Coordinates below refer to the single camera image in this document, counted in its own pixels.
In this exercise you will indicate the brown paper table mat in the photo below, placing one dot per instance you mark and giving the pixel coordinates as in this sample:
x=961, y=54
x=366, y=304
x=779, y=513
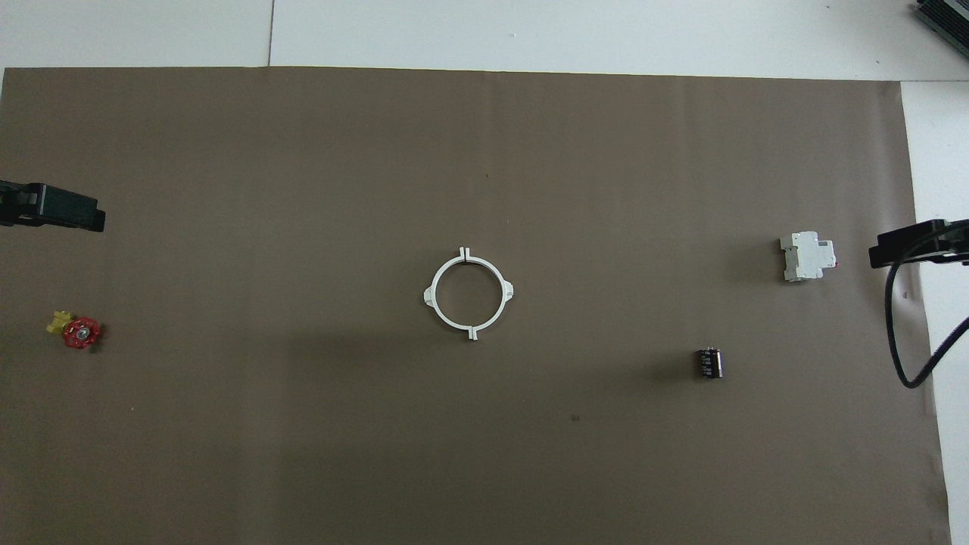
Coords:
x=484, y=469

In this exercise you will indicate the grey ribbed device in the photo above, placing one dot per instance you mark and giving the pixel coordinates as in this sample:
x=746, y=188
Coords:
x=946, y=15

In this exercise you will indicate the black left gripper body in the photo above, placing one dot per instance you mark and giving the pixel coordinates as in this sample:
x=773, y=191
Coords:
x=19, y=204

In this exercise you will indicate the black cylindrical capacitor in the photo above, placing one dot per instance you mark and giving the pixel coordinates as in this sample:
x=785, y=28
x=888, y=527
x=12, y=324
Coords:
x=708, y=363

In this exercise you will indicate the red and yellow valve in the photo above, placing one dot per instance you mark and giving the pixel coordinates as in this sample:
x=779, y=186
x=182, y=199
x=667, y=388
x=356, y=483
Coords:
x=81, y=333

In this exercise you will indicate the white circuit breaker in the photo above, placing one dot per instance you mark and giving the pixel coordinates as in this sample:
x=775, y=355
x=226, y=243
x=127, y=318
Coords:
x=806, y=257

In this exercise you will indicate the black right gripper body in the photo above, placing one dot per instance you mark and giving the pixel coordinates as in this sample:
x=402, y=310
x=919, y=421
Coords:
x=955, y=241

